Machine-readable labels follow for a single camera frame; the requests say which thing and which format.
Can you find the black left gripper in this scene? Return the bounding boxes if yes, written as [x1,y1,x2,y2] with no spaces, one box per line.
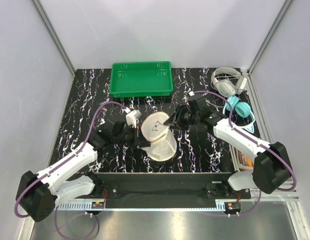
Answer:
[113,123,151,149]

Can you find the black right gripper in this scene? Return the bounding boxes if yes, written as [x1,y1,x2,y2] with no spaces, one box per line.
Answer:
[163,103,200,133]

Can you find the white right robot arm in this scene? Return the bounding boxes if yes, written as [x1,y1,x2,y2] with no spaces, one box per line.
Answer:
[164,95,297,198]

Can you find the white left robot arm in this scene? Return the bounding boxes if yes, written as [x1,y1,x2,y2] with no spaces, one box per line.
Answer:
[14,121,150,222]

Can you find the green plastic tray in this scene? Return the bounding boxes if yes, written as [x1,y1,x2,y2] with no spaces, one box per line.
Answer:
[109,61,174,98]

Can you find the white grey headphones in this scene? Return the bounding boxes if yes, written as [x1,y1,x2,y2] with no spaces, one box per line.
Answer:
[211,67,248,98]

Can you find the teal cat ear headphones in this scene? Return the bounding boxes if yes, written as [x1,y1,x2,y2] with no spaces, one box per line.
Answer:
[227,96,256,134]

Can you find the dark orange book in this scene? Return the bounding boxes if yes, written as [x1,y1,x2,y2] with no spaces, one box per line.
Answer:
[231,147,254,172]

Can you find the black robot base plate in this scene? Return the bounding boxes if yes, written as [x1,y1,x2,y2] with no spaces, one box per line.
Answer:
[69,172,250,210]

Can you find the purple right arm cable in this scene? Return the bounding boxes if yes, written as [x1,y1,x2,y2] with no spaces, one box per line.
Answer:
[189,90,298,217]

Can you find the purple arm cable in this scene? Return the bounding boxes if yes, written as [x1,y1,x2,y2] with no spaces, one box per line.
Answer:
[189,90,298,217]
[14,101,132,240]

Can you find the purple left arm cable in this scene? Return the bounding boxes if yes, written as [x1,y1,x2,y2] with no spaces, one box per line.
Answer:
[14,101,132,240]

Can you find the left aluminium frame post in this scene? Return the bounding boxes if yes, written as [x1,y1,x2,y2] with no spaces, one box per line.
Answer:
[30,0,76,76]

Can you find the aluminium frame post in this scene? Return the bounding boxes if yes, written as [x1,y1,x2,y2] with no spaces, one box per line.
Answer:
[30,0,76,76]
[247,0,297,76]

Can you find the right aluminium frame post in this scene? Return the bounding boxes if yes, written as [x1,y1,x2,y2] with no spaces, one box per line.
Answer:
[247,0,297,76]

